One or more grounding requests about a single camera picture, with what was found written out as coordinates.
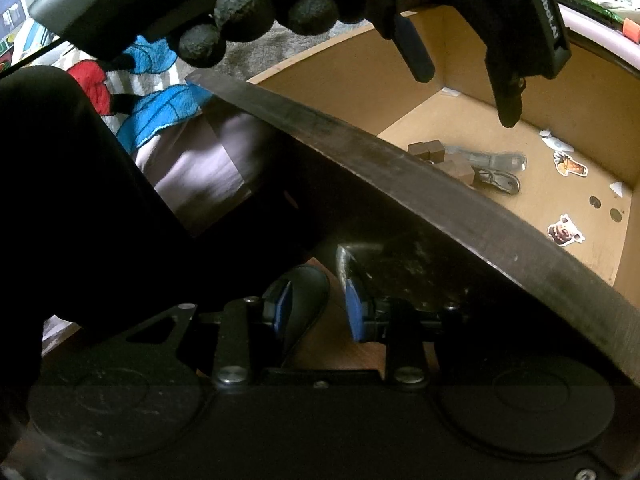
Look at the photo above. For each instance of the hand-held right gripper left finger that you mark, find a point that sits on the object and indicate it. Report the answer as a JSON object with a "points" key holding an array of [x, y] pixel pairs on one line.
{"points": [[281, 306]]}

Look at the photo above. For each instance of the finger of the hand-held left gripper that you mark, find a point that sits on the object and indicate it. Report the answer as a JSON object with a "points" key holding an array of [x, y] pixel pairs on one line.
{"points": [[506, 100], [417, 55]]}

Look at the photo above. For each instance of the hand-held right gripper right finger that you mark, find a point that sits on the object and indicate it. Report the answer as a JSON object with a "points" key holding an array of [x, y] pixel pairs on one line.
{"points": [[356, 312]]}

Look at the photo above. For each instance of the cardboard box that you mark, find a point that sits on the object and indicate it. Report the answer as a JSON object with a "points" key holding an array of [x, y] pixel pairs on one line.
{"points": [[500, 240]]}

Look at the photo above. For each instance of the person's left hand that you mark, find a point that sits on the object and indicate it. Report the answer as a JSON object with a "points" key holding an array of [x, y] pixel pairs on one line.
{"points": [[245, 10]]}

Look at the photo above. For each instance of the clear plastic tool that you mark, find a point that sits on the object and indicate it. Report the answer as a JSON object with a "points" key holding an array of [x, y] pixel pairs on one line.
{"points": [[492, 159]]}

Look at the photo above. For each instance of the white torn sticker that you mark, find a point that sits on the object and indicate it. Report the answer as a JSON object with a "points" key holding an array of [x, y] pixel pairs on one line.
{"points": [[555, 141]]}

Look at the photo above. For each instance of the large brown wooden block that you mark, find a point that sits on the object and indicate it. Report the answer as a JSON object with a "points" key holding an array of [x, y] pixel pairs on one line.
{"points": [[457, 171]]}

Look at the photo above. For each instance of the orange figure sticker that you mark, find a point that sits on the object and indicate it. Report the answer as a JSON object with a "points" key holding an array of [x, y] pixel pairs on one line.
{"points": [[570, 165]]}

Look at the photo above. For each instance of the small brown wooden block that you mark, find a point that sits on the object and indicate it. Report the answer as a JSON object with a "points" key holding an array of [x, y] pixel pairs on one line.
{"points": [[426, 152]]}

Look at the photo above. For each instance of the printed blanket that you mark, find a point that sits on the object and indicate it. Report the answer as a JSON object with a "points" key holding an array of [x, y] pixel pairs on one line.
{"points": [[165, 110]]}

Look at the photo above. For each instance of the white triangular paper scrap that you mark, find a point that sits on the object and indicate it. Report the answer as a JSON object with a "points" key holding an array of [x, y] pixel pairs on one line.
{"points": [[618, 189]]}

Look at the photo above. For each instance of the brown animal sticker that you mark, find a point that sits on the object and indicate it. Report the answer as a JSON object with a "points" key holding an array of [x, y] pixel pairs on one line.
{"points": [[565, 231]]}

